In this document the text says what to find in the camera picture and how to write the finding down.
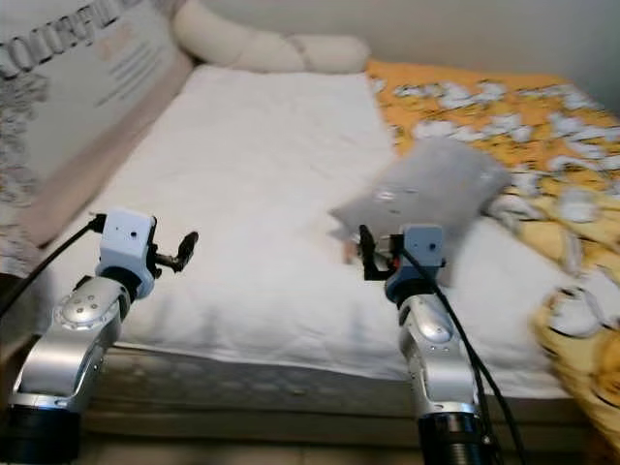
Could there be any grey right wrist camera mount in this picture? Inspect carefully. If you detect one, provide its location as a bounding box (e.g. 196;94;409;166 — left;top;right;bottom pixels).
397;225;447;287

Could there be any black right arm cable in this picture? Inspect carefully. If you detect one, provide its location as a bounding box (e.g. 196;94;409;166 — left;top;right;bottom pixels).
397;247;529;465

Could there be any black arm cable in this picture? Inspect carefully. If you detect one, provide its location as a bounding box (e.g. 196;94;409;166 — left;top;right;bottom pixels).
0;215;108;316
397;247;529;465

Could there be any large grey printed pillow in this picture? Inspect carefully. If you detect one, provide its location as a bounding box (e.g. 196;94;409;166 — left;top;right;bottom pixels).
0;0;190;277

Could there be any cream twisted bolster pillow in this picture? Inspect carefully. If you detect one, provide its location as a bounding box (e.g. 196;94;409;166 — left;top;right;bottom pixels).
172;0;371;77

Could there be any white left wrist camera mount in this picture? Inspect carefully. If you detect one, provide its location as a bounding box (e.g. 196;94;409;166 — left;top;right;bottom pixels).
99;206;161;299

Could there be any grey bed base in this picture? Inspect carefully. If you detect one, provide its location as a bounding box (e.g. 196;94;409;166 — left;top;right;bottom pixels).
15;334;592;427

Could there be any yellow orange cartoon blanket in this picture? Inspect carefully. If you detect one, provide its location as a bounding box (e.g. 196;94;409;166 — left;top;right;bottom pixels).
366;58;620;427

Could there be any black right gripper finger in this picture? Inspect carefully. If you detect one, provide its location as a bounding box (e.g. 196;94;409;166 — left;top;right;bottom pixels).
356;225;379;282

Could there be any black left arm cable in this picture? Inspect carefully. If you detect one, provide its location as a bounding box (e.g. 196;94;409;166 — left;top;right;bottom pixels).
0;215;108;316

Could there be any small plain grey pillow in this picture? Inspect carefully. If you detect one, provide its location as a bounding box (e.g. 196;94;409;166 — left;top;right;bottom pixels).
329;136;512;287

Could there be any white quilted mattress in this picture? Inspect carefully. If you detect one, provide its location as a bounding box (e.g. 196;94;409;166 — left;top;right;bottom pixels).
58;63;620;400

